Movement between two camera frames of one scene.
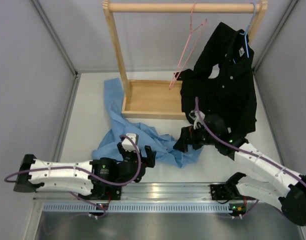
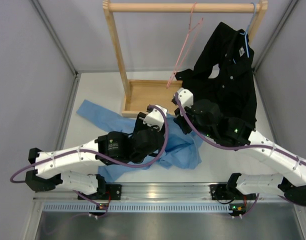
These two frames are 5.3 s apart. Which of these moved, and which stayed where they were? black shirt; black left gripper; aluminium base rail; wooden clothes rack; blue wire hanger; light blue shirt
Moved: black left gripper; light blue shirt
Stayed: aluminium base rail; blue wire hanger; wooden clothes rack; black shirt
